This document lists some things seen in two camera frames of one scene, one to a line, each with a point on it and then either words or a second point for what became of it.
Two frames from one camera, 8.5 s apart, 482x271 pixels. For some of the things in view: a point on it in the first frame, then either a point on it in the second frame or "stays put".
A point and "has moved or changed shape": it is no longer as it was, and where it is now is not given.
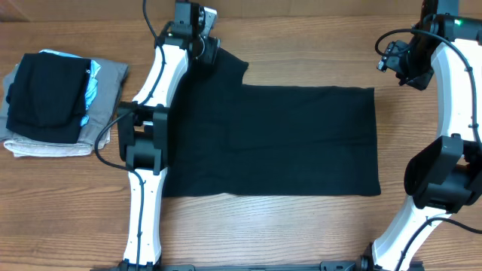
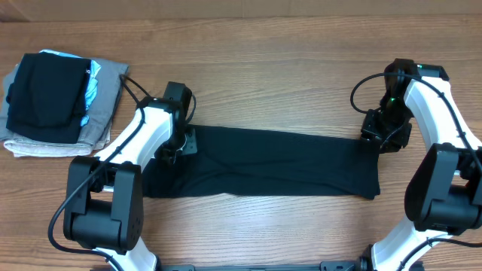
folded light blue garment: (91, 85) stays put
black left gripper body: (207, 47) to (183, 144)
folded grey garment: (111, 80) stays put
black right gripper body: (419, 71) to (391, 126)
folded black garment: (47, 96) stays put
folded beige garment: (30, 149) stays put
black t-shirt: (227, 138) has moved or changed shape
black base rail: (134, 265) stays put
